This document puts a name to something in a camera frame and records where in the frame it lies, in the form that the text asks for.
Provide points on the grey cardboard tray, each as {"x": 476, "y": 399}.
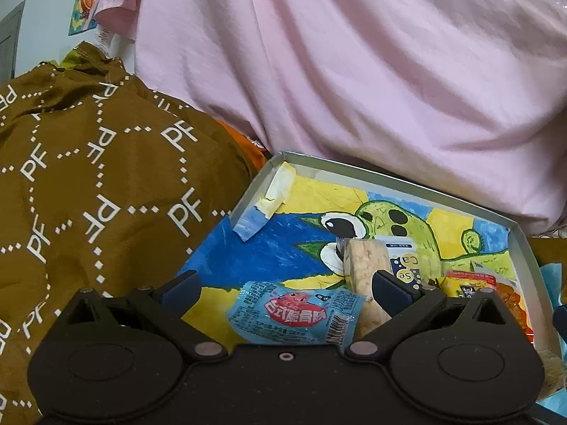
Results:
{"x": 376, "y": 177}

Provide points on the brown patterned cloth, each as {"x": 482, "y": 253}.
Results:
{"x": 110, "y": 177}

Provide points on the clear packet brown cookie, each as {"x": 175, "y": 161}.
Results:
{"x": 551, "y": 372}

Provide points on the grey window frame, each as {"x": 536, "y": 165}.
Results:
{"x": 11, "y": 44}

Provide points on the pink cloth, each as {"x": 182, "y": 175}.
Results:
{"x": 354, "y": 75}

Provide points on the painted paper drawing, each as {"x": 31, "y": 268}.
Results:
{"x": 265, "y": 252}

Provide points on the blue snack packet pink print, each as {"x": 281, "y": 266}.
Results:
{"x": 288, "y": 314}

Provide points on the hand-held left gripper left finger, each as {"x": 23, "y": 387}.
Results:
{"x": 184, "y": 288}

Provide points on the red snack packet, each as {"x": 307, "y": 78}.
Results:
{"x": 514, "y": 305}

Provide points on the beige snack bar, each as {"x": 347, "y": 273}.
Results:
{"x": 361, "y": 265}

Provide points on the green yellow cracker packet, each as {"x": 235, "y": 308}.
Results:
{"x": 460, "y": 291}

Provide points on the wall poster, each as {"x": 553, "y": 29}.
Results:
{"x": 84, "y": 4}

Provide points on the blue white tube packet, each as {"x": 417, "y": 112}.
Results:
{"x": 401, "y": 265}

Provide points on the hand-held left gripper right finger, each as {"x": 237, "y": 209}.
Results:
{"x": 390, "y": 291}

